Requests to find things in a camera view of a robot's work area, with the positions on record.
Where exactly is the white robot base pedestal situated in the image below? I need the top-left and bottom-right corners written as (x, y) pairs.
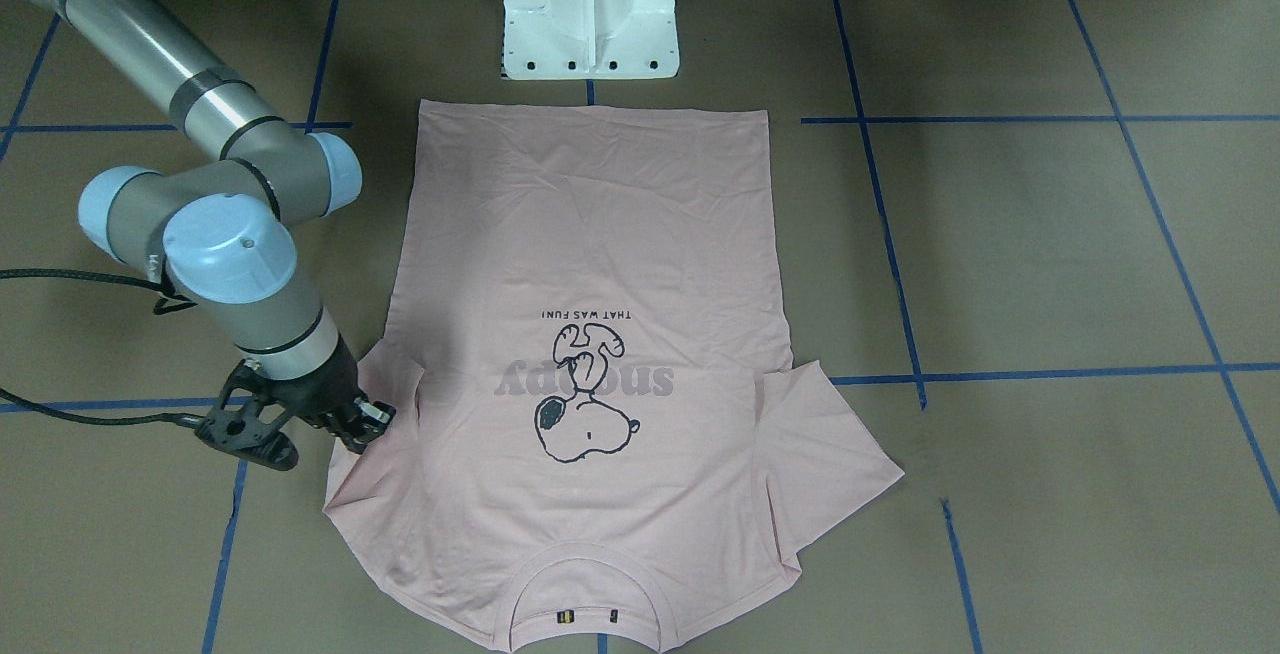
top-left (500, 0), bottom-right (681, 81)

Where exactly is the pink Snoopy t-shirt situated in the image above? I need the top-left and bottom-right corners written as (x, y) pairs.
top-left (324, 101), bottom-right (902, 653)

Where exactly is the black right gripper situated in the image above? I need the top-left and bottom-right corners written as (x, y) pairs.
top-left (232, 338), bottom-right (397, 456)

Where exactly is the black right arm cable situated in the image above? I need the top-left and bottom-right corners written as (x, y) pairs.
top-left (0, 267), bottom-right (216, 427)

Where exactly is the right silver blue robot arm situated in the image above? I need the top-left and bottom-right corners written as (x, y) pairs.
top-left (28, 0), bottom-right (396, 471)

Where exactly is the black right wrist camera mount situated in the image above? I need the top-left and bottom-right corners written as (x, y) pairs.
top-left (195, 361), bottom-right (300, 471)

